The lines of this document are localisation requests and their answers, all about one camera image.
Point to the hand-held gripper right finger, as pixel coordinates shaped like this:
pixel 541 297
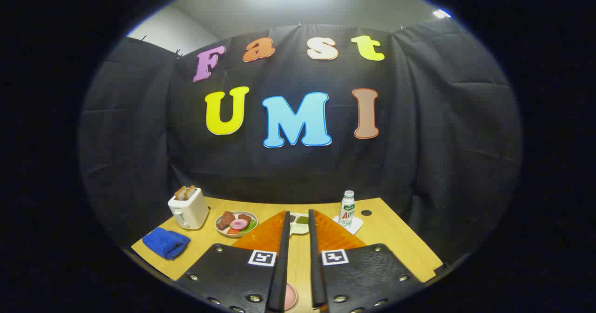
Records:
pixel 316 275

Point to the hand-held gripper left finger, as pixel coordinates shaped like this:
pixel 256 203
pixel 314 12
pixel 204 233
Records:
pixel 281 275

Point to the pink plate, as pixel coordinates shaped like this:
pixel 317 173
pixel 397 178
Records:
pixel 291 296

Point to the white divided grain tray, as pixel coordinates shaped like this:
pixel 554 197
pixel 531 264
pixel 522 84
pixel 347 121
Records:
pixel 300 228

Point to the green lettuce leaf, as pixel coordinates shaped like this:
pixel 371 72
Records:
pixel 251 227

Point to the white square coaster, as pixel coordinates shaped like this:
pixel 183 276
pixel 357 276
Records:
pixel 357 226

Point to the pink ham slice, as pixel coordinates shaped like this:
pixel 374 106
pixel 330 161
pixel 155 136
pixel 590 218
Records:
pixel 239 224

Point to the brown meat piece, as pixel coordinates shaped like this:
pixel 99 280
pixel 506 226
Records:
pixel 244 218
pixel 226 220

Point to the white drink bottle green cap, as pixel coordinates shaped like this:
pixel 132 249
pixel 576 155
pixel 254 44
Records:
pixel 347 213

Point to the grey food plate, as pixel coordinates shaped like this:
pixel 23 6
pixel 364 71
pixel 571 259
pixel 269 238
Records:
pixel 223 232

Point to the black round table grommet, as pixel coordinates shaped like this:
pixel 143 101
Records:
pixel 366 212

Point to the white toaster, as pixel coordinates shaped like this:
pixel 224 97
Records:
pixel 192 213

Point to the blue folded towel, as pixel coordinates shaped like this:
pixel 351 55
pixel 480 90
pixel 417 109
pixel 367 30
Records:
pixel 165 243

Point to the brown toast slice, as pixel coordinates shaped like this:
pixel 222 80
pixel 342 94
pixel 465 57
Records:
pixel 190 191
pixel 179 193

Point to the small ceiling light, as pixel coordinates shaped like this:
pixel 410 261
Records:
pixel 441 13

